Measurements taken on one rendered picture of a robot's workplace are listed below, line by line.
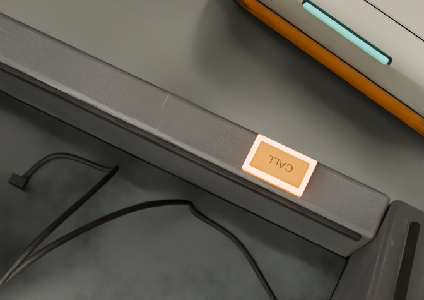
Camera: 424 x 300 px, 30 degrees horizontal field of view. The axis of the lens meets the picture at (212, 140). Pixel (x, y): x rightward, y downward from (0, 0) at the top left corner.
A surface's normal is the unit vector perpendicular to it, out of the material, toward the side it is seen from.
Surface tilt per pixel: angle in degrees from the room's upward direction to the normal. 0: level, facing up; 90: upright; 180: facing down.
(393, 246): 43
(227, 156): 0
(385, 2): 0
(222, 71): 0
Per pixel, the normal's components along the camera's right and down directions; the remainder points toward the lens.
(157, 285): 0.00, -0.25
